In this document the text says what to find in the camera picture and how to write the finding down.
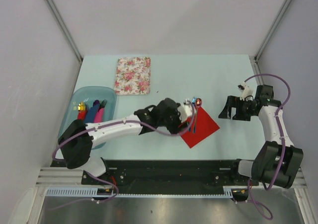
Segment purple cable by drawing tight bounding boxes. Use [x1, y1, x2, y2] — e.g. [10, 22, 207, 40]
[244, 73, 291, 221]
[48, 101, 199, 211]

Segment floral pattern tray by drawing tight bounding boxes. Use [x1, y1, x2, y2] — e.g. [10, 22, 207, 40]
[114, 57, 151, 96]

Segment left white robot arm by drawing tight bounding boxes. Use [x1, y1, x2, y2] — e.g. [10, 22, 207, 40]
[57, 98, 197, 184]

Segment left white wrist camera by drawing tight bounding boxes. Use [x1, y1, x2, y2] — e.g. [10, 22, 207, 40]
[177, 99, 192, 123]

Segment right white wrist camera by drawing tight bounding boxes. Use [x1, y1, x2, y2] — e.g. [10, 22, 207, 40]
[238, 82, 253, 100]

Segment light blue cable duct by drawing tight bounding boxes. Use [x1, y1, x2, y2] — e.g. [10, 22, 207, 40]
[46, 187, 233, 198]

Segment teal plastic bin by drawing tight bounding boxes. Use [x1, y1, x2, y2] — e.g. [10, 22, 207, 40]
[58, 86, 117, 137]

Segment red paper napkin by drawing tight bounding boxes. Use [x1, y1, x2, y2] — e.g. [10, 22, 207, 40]
[181, 107, 220, 148]

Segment blue handled spoon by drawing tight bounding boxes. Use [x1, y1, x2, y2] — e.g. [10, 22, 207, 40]
[193, 97, 202, 133]

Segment pink rolled napkin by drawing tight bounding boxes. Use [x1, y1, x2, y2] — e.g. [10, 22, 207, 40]
[94, 108, 104, 123]

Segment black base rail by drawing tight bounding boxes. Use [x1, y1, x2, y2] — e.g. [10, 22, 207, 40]
[50, 159, 264, 195]

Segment blue fork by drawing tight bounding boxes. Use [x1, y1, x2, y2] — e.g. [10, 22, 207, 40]
[188, 97, 197, 132]

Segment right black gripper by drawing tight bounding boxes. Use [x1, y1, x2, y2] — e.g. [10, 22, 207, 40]
[218, 95, 256, 121]

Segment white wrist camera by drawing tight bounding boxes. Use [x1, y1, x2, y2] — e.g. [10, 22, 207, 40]
[238, 82, 253, 100]
[177, 99, 192, 123]

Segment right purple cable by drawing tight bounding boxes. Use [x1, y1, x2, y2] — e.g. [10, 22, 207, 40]
[244, 73, 291, 221]

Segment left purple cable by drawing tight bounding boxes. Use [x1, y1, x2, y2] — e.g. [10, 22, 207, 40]
[48, 101, 199, 211]

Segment blue rolled napkin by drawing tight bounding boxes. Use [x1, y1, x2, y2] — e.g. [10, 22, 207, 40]
[84, 103, 100, 123]

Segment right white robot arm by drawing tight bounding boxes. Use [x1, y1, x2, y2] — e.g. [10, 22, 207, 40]
[218, 82, 304, 189]

